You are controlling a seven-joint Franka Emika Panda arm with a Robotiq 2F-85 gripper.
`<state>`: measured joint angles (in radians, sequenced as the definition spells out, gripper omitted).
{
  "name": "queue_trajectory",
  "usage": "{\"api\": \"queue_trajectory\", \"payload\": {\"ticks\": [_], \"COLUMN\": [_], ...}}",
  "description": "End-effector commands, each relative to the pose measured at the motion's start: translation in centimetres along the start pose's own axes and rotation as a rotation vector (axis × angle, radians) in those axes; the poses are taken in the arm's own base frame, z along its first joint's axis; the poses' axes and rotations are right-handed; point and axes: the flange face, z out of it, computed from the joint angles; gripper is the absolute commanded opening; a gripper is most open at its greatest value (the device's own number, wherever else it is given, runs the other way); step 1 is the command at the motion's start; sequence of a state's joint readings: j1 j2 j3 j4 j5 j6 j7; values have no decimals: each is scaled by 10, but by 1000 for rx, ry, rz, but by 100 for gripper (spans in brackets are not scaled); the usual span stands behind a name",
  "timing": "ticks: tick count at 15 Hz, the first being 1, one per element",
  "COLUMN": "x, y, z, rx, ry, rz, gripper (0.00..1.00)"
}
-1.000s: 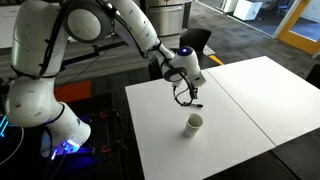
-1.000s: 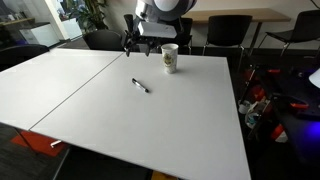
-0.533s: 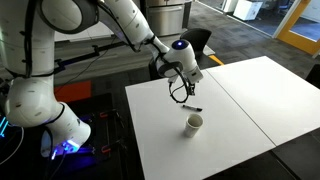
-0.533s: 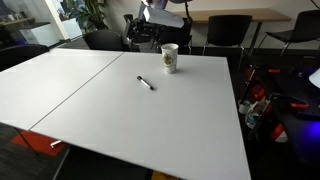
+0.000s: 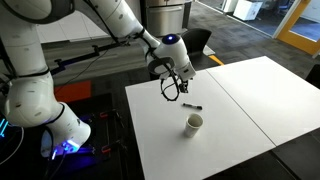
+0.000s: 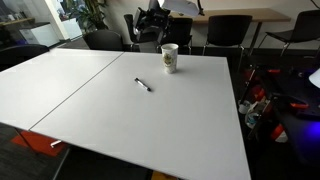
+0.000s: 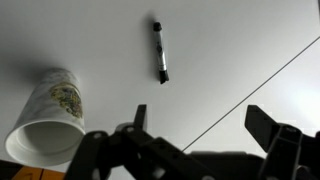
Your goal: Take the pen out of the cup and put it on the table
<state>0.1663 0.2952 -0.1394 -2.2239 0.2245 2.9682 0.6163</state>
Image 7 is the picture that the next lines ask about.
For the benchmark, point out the black and silver marker pen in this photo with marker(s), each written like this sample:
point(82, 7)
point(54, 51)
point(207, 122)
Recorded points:
point(160, 53)

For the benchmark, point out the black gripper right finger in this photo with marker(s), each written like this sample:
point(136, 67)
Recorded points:
point(286, 150)

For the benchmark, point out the white paper cup with print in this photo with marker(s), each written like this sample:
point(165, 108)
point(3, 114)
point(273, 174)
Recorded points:
point(43, 133)

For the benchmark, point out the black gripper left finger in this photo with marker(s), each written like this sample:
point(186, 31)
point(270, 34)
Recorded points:
point(133, 156)

